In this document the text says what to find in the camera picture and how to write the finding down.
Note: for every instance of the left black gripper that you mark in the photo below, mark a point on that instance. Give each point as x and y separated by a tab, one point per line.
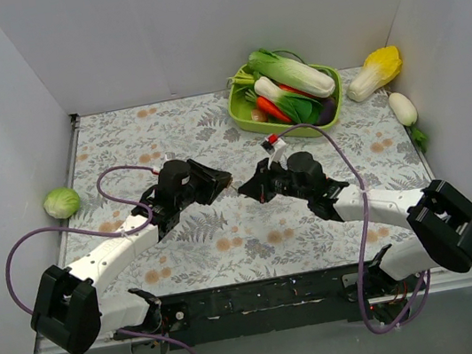
199	176

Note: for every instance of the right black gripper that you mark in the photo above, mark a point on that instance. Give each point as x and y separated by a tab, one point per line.
268	181

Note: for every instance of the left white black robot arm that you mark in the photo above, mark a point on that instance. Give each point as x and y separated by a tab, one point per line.
70	309

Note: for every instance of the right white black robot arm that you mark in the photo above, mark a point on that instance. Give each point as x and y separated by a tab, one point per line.
439	215

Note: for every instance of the floral table mat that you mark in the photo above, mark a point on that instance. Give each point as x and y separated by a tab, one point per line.
236	239

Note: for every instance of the green plastic tray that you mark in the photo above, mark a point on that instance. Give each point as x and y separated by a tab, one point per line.
240	109

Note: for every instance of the toy orange carrot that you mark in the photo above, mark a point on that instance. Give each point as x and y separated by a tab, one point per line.
270	109

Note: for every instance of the toy green leafy vegetable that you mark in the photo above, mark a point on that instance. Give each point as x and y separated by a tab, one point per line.
299	108

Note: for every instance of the toy red pepper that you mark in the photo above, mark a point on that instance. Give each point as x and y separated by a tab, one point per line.
291	89

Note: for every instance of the toy purple eggplant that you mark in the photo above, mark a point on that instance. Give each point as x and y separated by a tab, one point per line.
327	112

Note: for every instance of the large toy napa cabbage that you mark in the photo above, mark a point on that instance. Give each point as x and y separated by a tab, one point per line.
292	73

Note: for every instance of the toy round green cabbage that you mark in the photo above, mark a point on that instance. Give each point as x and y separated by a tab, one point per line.
62	203

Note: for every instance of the toy white radish on table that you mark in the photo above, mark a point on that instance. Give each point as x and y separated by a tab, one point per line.
407	115

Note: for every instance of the toy yellow-leaf cabbage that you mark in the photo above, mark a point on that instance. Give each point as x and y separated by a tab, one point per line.
380	68

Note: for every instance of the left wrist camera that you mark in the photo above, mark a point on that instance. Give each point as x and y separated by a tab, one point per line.
168	156

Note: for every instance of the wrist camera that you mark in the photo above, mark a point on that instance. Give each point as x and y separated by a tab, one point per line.
275	147
168	156

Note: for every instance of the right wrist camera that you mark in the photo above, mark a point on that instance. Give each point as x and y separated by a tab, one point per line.
275	147

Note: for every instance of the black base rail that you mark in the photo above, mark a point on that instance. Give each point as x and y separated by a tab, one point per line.
261	306

